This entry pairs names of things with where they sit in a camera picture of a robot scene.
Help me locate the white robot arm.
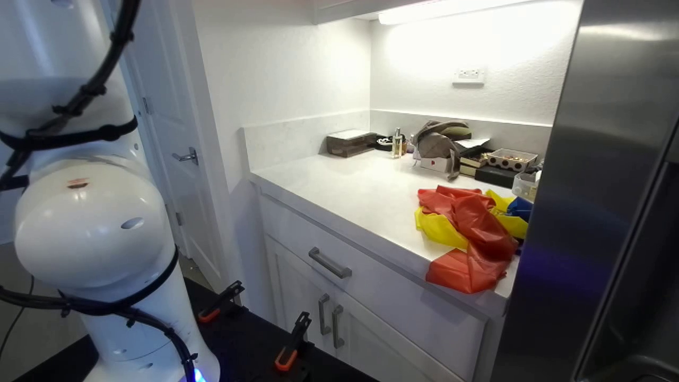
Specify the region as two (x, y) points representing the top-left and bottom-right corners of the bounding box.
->
(0, 0), (221, 382)

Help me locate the dark brown box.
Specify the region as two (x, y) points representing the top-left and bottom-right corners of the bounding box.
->
(324, 130), (378, 156)

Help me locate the white drawer front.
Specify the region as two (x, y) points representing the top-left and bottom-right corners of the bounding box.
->
(257, 194), (488, 379)

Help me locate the small amber bottle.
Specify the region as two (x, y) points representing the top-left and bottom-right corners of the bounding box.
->
(391, 133), (404, 156)

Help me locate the yellow plastic bag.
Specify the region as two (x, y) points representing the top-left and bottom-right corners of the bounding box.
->
(413, 187), (527, 250)

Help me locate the white left cabinet door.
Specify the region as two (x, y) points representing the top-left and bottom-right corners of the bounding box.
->
(268, 240), (330, 350)

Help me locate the white cabinet door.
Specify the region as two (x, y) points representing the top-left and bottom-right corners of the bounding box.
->
(324, 296), (463, 382)
(268, 240), (330, 350)

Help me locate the white right cabinet door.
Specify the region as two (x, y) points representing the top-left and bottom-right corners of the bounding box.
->
(324, 296), (463, 382)

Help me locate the red plastic bag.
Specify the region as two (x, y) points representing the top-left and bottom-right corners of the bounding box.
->
(413, 187), (518, 295)

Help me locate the black orange clamp near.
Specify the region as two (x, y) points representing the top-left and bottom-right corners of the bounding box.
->
(273, 312), (312, 373)

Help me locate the black orange clamp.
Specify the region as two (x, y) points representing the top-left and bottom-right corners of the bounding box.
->
(273, 312), (312, 373)
(198, 281), (243, 325)

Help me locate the black orange clamp far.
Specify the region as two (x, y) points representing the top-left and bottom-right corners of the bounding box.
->
(198, 281), (243, 325)

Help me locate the black perforated robot table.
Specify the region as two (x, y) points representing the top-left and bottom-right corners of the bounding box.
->
(8, 308), (378, 382)

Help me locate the blue plastic bag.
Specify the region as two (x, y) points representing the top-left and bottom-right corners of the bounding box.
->
(507, 198), (533, 221)

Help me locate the white interior door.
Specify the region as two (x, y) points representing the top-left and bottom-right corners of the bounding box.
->
(121, 0), (225, 289)

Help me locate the stainless steel refrigerator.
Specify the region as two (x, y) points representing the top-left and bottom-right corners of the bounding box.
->
(491, 0), (679, 382)

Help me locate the silver drawer handle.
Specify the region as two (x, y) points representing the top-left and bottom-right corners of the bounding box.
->
(308, 247), (351, 281)

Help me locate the left cabinet door handle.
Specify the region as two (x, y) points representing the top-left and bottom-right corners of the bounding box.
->
(318, 295), (330, 335)

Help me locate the cabinet door handle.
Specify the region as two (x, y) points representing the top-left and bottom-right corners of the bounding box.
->
(330, 305), (346, 350)
(318, 295), (330, 335)

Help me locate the right cabinet door handle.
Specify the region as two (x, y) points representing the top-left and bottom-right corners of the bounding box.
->
(330, 305), (346, 350)

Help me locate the silver door lever handle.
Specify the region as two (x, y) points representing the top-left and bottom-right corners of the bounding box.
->
(172, 146), (199, 166)

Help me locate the white wall outlet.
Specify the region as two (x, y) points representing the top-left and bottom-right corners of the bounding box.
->
(452, 68), (486, 85)

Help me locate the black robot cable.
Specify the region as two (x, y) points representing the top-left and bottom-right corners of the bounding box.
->
(0, 0), (199, 382)

